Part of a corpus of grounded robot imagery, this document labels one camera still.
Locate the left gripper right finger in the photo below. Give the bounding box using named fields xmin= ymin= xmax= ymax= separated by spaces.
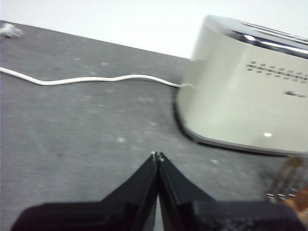
xmin=157 ymin=151 xmax=308 ymax=231

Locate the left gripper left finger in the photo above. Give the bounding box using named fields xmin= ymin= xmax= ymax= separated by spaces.
xmin=11 ymin=151 xmax=159 ymax=231

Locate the steel toast rack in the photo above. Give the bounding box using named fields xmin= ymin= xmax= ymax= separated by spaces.
xmin=266 ymin=156 xmax=308 ymax=205

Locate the beige steel toaster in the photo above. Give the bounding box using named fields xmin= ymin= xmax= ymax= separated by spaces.
xmin=173 ymin=14 xmax=308 ymax=156

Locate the white power plug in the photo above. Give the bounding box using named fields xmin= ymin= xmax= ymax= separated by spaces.
xmin=0 ymin=23 xmax=25 ymax=39

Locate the white toaster power cable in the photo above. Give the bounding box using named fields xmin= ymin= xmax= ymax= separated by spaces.
xmin=0 ymin=67 xmax=184 ymax=89

